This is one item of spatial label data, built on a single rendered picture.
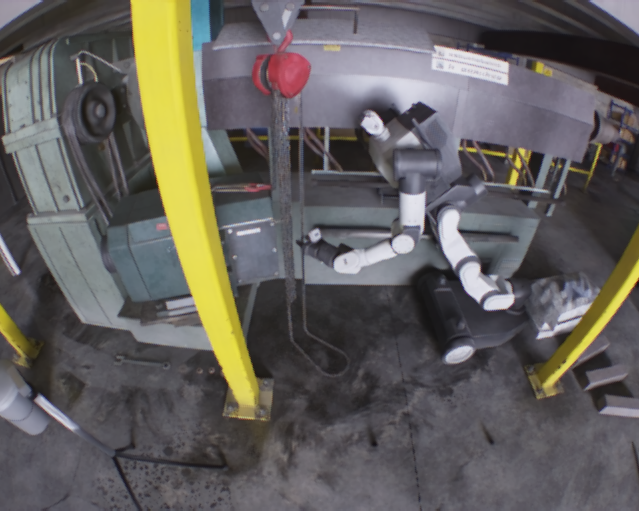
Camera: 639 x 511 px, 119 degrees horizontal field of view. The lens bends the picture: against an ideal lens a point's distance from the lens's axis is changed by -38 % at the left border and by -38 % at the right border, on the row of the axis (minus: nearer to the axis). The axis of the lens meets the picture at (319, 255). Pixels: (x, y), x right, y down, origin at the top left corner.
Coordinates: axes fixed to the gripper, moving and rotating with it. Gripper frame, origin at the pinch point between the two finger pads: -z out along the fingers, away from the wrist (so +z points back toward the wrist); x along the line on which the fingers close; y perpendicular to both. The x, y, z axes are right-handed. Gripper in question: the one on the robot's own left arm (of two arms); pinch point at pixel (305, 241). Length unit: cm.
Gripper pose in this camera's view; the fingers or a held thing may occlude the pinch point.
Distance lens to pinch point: 134.4
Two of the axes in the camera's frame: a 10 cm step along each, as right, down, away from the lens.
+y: 0.1, -7.8, -6.2
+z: 7.4, 4.3, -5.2
